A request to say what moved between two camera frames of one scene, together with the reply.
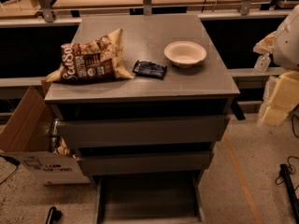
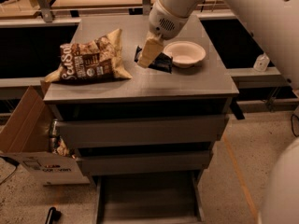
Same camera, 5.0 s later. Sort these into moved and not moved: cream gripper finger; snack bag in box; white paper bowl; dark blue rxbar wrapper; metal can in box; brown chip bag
Moved: dark blue rxbar wrapper; cream gripper finger
Not moved: metal can in box; white paper bowl; brown chip bag; snack bag in box
